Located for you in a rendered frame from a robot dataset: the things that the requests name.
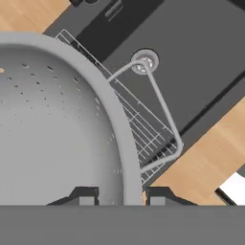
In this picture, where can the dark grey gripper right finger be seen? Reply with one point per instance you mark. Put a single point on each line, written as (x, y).
(159, 194)

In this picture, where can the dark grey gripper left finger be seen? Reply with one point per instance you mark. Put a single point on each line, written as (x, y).
(86, 194)

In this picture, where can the silver sink drain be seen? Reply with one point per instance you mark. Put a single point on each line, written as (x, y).
(147, 57)

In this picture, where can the dark grey sink basin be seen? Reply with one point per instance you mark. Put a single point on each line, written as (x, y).
(197, 48)

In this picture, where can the white cupboard front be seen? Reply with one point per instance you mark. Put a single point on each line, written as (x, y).
(235, 186)

